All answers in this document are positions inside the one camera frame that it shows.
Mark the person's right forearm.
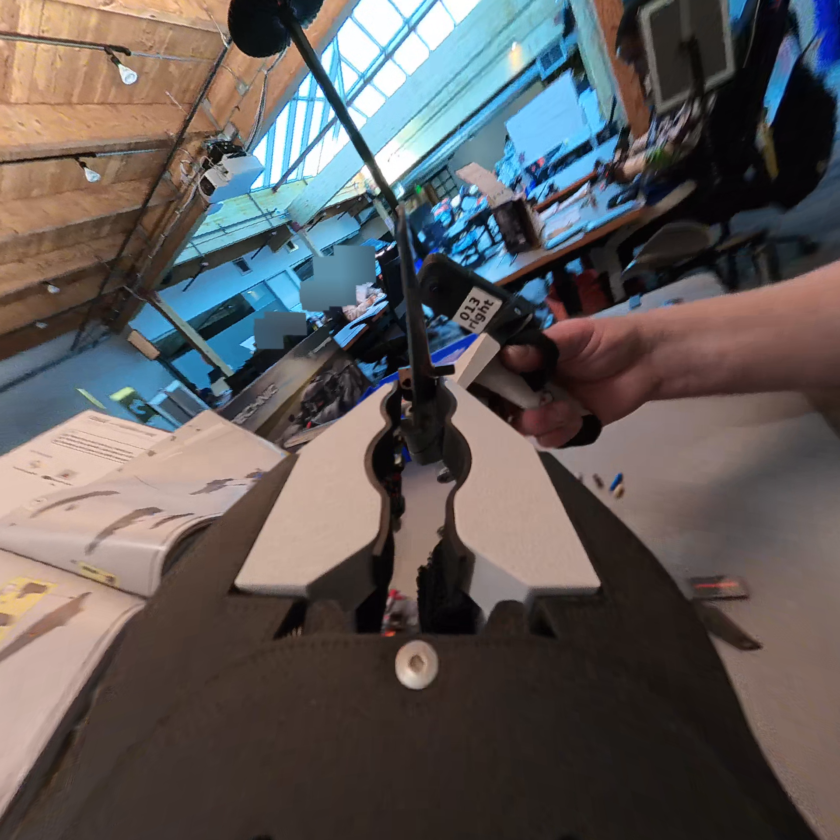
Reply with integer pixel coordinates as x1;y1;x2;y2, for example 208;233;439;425
650;259;840;411

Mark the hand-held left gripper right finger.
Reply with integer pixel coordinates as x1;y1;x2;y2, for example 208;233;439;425
446;379;603;595

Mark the black pendant lamp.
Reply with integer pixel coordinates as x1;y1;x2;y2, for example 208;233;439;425
228;0;401;211

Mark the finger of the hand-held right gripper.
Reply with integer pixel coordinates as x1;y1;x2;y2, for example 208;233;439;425
453;331;506;389

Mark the open instruction booklet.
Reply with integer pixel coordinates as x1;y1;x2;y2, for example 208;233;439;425
0;410;290;775

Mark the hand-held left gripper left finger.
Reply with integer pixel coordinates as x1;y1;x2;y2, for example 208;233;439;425
233;384;398;597

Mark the dark grey lego beam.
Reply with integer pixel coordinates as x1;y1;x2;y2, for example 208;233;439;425
397;371;457;467

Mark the person's right hand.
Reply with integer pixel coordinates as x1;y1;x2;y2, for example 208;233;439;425
500;315;665;450

